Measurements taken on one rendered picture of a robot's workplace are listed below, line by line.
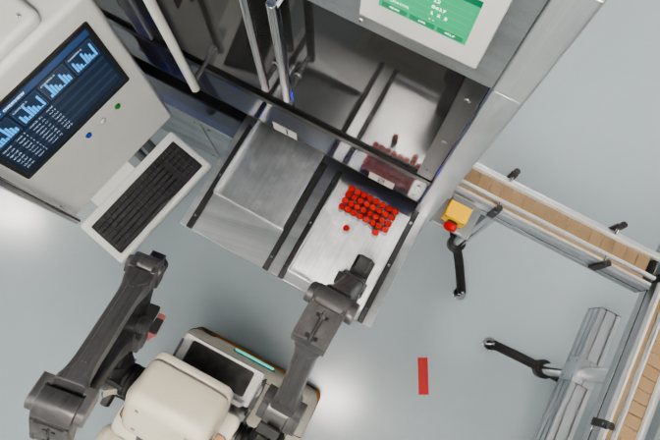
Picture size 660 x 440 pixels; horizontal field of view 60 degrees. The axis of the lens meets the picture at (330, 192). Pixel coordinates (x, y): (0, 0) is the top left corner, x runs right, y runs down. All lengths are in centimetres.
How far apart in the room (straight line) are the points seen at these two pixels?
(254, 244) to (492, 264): 134
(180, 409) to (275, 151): 92
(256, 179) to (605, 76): 206
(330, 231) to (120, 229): 70
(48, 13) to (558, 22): 110
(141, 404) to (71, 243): 172
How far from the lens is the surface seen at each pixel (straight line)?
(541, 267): 290
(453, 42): 94
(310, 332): 114
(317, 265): 183
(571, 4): 81
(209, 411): 137
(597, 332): 238
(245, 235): 187
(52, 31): 150
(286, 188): 189
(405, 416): 274
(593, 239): 198
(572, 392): 234
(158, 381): 140
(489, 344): 276
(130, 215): 203
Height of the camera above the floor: 270
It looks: 75 degrees down
